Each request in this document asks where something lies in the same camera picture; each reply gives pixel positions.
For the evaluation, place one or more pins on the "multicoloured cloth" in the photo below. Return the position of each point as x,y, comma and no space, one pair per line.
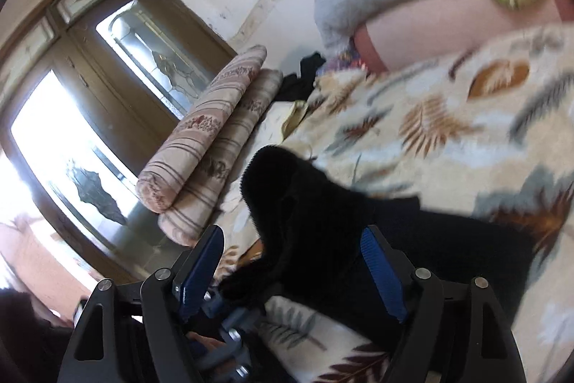
345,61

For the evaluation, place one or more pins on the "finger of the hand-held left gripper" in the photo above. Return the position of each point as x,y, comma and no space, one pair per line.
235,333

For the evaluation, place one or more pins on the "pink mattress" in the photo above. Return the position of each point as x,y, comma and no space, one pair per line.
426,37

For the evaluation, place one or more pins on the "pile of dark clothes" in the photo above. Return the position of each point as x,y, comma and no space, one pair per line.
296,87

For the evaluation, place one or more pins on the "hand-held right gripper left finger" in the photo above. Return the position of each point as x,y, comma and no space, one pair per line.
202,271

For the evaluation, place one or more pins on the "black pants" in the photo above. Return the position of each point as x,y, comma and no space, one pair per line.
314,230

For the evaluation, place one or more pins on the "leaf print blanket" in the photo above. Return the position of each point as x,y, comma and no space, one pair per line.
448,149

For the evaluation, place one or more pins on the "person's left hand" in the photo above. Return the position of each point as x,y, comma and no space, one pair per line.
199,342

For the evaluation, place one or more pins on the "person's dark clothing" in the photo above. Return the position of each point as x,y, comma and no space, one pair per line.
22,342

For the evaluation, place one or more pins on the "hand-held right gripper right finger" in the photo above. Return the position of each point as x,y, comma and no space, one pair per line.
381,275

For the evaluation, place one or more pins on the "wooden door with glass panels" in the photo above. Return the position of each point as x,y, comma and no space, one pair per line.
89,55

